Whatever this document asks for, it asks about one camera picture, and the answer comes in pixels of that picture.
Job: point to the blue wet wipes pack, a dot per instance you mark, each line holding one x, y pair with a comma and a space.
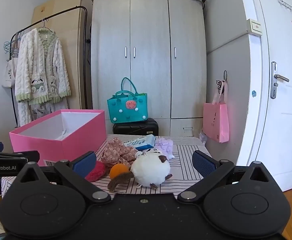
142, 143

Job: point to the orange sponge egg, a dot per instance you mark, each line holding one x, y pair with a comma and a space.
118, 169

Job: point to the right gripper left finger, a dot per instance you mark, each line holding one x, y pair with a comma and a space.
50, 201

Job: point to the white tote bag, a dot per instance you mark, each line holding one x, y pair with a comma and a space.
9, 73

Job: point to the silver door handle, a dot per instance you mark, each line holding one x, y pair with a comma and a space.
275, 77

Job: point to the white door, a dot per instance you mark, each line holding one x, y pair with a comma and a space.
267, 135

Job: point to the wall light switch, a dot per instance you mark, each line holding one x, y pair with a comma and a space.
254, 27

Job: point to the pink storage box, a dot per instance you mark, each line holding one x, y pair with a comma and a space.
64, 134

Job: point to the pink paper bag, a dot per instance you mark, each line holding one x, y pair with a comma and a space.
215, 116

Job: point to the grey three-door wardrobe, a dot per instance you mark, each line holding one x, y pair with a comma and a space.
157, 47

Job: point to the light wood cabinet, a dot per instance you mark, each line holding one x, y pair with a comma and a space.
69, 29

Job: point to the teal felt handbag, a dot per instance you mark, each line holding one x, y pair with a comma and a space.
126, 106

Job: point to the black clothes rack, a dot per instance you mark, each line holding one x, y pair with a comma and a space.
8, 45

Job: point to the black suitcase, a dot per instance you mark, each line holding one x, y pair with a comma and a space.
143, 128

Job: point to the white round plush toy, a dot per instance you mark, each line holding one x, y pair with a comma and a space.
150, 169

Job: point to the red fluffy pouch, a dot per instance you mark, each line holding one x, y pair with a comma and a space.
98, 171

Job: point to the white fluffy robe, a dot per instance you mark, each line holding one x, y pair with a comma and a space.
41, 79

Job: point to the purple plush toy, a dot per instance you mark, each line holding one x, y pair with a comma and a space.
165, 146

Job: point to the floral pink cloth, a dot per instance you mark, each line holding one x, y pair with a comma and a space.
116, 152

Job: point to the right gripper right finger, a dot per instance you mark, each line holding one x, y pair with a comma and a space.
237, 200

